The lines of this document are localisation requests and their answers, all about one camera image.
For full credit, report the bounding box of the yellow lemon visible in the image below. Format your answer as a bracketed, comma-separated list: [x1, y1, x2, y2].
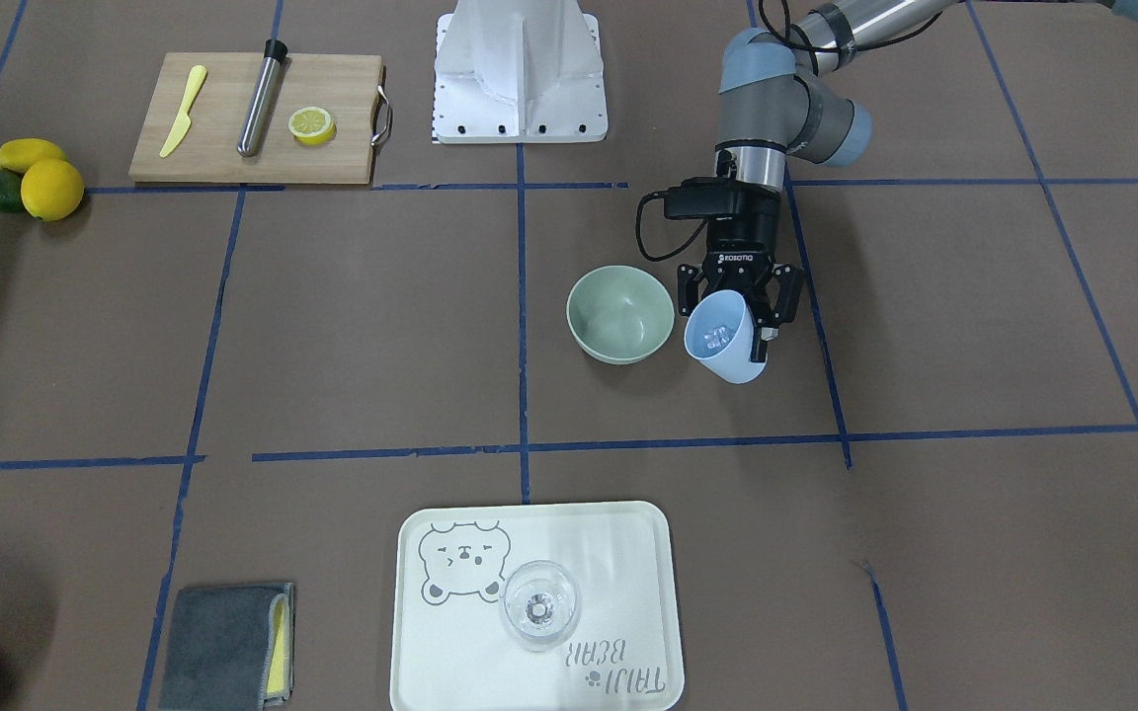
[0, 138, 68, 175]
[20, 158, 85, 222]

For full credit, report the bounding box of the wooden cutting board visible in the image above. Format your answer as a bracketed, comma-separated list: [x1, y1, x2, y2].
[127, 53, 394, 187]

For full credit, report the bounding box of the yellow plastic knife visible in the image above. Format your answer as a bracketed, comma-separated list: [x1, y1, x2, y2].
[158, 64, 208, 158]

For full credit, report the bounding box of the green ceramic bowl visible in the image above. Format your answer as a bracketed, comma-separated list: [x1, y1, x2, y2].
[564, 265, 676, 365]

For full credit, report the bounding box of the light blue plastic cup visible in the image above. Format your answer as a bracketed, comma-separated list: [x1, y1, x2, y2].
[683, 289, 765, 385]

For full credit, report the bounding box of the cream bear tray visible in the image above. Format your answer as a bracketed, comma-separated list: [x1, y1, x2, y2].
[389, 501, 686, 710]

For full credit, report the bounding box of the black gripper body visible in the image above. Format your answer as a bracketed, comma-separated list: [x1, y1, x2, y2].
[701, 188, 781, 297]

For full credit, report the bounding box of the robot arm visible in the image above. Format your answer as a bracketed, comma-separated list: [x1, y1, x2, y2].
[660, 1, 945, 385]

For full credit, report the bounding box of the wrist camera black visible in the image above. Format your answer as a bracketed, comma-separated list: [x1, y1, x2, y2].
[663, 177, 756, 220]

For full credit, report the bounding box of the clear wine glass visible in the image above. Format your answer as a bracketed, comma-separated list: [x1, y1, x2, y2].
[501, 561, 582, 653]

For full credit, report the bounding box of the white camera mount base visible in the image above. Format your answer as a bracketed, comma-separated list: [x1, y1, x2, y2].
[431, 1, 610, 144]

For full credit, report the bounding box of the lemon half slice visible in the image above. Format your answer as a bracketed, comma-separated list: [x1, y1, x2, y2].
[287, 107, 336, 147]

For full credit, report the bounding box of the grey folded cloth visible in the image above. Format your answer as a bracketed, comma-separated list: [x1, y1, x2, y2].
[158, 581, 296, 710]

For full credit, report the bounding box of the metal cylinder tool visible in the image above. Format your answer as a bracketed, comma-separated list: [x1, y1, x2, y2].
[236, 38, 288, 158]

